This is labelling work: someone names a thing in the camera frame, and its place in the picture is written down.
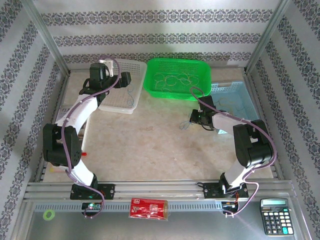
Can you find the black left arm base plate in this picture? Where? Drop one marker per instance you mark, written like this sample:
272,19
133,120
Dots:
110,191

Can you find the grey photo cover book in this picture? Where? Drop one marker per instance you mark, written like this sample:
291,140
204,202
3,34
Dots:
62,111

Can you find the green tape roll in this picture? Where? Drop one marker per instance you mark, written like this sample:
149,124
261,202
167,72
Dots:
44,215

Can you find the blue rubber band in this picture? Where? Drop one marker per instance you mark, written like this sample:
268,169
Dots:
131,97

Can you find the black desk calculator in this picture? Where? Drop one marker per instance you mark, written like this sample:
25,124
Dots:
276,220

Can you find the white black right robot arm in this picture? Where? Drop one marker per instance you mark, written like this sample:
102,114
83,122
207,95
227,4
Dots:
225,120

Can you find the olive rubber band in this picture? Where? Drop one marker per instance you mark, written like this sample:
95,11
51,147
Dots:
222,101

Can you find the small controller circuit board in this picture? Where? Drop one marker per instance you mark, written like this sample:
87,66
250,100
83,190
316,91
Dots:
228,206
91,206

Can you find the aluminium side rail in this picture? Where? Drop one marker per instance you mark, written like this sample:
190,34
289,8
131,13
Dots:
61,100
252,85

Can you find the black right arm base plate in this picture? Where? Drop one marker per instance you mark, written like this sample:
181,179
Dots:
211,192

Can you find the pile of rubber bands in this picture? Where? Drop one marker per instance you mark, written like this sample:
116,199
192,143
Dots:
185,124
163,86

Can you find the blue perforated plastic basket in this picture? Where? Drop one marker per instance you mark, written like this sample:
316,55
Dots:
240,91

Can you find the white perforated plastic basket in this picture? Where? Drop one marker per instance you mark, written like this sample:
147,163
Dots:
136,71

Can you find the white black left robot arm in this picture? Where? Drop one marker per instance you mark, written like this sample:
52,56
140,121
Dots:
80,112

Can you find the red foil packet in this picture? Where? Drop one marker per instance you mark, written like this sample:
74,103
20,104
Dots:
147,208

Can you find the yellow rubber band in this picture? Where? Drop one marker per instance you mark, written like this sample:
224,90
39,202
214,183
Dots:
188,81
172,80
156,78

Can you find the tan rubber band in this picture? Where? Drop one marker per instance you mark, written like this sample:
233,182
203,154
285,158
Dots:
233,110

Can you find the aluminium frame post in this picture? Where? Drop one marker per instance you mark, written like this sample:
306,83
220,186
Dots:
267,37
47,37

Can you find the green perforated plastic basket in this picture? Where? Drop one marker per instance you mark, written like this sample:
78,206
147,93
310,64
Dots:
175,64

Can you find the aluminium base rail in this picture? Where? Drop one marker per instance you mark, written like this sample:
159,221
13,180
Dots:
162,190

